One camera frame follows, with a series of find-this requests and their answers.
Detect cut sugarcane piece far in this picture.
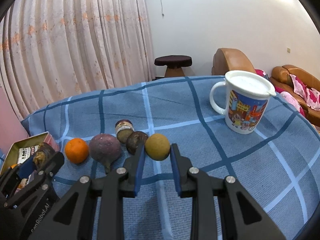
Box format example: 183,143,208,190
115,119,135,144

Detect orange mandarin on cloth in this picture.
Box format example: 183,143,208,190
65,138,89,164

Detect printed paper in tin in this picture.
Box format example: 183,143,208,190
16,145,39,164

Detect dark mangosteen with calyx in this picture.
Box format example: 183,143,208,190
33,142,55,168

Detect brown leather sofa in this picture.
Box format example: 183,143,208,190
269,64,320,128

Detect dark brown round fruit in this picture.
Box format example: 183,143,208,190
126,131,149,155

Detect pink metal tin box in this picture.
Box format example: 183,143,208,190
0,131,61,196

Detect green-brown longan fruit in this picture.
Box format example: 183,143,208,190
145,133,170,161

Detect floral pink curtain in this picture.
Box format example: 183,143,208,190
1,0,155,120

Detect dark round wooden stool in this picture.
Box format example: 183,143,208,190
154,55,193,77

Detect white cartoon mug with lid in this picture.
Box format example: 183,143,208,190
209,70,276,134

